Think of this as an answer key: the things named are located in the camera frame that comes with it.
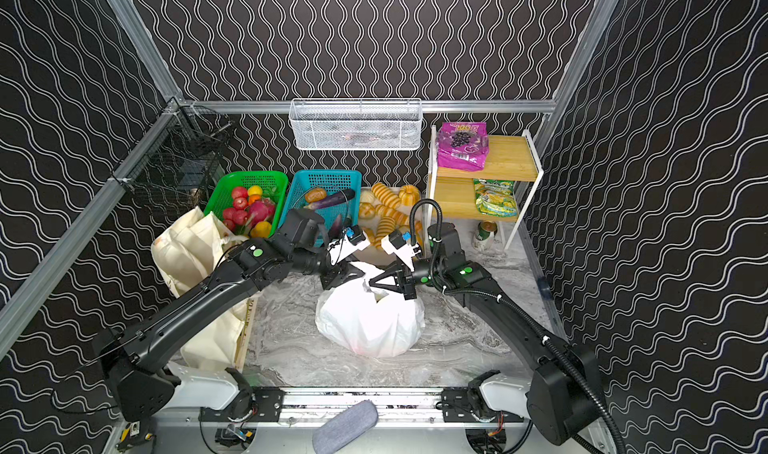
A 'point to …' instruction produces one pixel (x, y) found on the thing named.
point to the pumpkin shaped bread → (409, 195)
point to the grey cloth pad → (344, 426)
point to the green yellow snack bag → (495, 197)
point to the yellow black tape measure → (125, 441)
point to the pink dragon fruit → (261, 211)
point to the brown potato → (315, 195)
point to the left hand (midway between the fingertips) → (364, 266)
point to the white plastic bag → (368, 319)
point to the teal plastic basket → (335, 192)
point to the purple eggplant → (332, 200)
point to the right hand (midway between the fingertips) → (372, 282)
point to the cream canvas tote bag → (189, 247)
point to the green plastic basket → (249, 203)
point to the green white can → (486, 231)
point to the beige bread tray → (391, 211)
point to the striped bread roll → (386, 226)
